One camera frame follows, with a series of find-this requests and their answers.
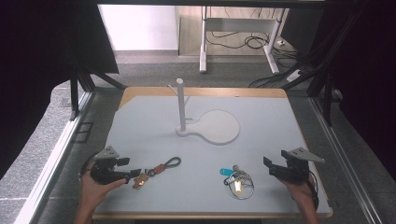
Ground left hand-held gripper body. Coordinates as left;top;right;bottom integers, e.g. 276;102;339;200
89;145;132;185

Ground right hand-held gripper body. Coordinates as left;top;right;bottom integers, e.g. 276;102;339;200
274;147;326;185

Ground green cord keychain wooden charm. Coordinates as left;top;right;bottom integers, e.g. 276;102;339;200
132;156;182;190

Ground metal key ring blue tag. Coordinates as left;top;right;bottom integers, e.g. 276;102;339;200
219;164;255;201

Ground white key rack stand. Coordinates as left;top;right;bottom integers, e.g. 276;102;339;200
167;77;242;147

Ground person's left hand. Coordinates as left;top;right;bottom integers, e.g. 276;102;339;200
78;169;129;207

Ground person's right hand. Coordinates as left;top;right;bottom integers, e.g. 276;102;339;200
279;175;318;210

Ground white power strip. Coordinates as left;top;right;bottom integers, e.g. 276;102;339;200
285;69;304;83

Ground black curtain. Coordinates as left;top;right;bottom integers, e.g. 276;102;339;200
306;0;396;183
0;0;120;181

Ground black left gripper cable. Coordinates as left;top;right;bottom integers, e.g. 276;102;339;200
79;150;100;179

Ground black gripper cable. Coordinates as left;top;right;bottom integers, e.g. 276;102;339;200
305;169;320;212
79;150;100;179

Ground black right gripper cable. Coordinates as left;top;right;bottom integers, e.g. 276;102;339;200
305;169;320;212

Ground aluminium frame rail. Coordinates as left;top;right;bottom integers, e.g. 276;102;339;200
308;95;385;224
12;91;96;224

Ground black frame strut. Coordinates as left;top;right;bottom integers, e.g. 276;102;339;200
281;6;368;127
68;57;127;121

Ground black floor cables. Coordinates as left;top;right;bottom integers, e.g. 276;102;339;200
205;7;314;89

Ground white metal desk frame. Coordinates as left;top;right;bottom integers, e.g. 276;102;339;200
198;5;286;75

